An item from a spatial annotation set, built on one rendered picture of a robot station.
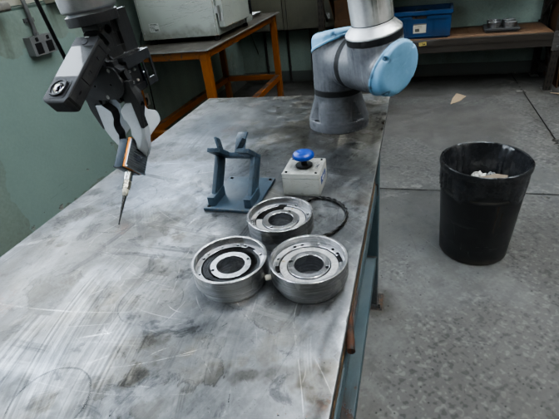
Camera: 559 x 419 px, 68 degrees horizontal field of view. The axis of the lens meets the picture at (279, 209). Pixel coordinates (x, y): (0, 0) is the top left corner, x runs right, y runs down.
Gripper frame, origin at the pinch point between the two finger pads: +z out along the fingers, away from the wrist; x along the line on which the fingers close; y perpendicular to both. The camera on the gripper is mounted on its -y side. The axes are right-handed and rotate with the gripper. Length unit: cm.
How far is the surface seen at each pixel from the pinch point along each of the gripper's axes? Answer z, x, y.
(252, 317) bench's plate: 15.4, -24.8, -16.5
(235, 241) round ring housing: 12.2, -18.1, -5.7
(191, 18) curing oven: 6, 106, 192
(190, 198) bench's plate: 15.3, 0.2, 9.6
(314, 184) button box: 14.2, -23.9, 14.5
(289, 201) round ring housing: 13.1, -22.1, 6.7
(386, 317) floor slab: 99, -26, 61
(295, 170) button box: 12.2, -20.3, 15.7
